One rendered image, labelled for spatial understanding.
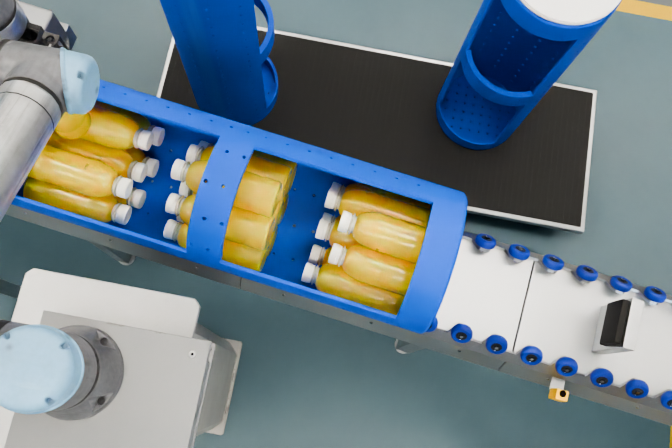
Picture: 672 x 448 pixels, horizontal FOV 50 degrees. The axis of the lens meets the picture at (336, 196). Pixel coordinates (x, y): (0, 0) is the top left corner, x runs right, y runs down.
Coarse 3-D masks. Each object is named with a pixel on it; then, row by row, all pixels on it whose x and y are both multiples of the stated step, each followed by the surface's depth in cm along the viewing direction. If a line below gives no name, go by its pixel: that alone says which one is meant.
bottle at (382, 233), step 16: (352, 224) 133; (368, 224) 132; (384, 224) 132; (400, 224) 132; (416, 224) 134; (368, 240) 132; (384, 240) 131; (400, 240) 131; (416, 240) 131; (400, 256) 133; (416, 256) 132
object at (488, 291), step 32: (64, 224) 160; (160, 256) 160; (480, 256) 158; (256, 288) 160; (448, 288) 156; (480, 288) 156; (512, 288) 156; (544, 288) 157; (576, 288) 157; (608, 288) 157; (352, 320) 160; (448, 320) 154; (480, 320) 154; (512, 320) 155; (544, 320) 155; (576, 320) 155; (448, 352) 160; (544, 352) 153; (576, 352) 154; (640, 352) 154; (544, 384) 159; (576, 384) 155
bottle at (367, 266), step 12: (348, 252) 136; (360, 252) 135; (372, 252) 135; (348, 264) 135; (360, 264) 134; (372, 264) 134; (384, 264) 134; (396, 264) 134; (408, 264) 135; (360, 276) 135; (372, 276) 134; (384, 276) 134; (396, 276) 134; (408, 276) 134; (384, 288) 136; (396, 288) 135
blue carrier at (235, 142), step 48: (144, 96) 137; (240, 144) 131; (288, 144) 135; (432, 192) 133; (144, 240) 135; (192, 240) 131; (288, 240) 153; (432, 240) 127; (288, 288) 135; (432, 288) 127
